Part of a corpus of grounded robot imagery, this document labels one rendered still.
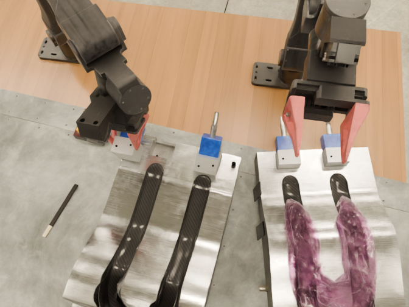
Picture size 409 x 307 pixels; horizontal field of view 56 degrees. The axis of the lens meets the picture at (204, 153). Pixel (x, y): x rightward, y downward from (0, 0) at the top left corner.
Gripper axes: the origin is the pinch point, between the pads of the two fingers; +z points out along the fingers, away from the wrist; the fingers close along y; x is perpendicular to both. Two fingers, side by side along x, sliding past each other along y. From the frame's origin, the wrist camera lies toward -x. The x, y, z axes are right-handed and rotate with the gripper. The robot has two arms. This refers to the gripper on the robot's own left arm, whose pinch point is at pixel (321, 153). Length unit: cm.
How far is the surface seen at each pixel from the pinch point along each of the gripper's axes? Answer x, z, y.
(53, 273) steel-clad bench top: 39, 21, -48
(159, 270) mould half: 27.5, 17.3, -22.9
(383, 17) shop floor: 123, -136, 58
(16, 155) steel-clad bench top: 40, -5, -66
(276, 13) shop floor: 122, -131, -1
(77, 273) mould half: 26, 20, -38
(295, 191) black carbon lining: 34.8, -4.5, 2.9
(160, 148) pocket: 33.6, -9.7, -29.0
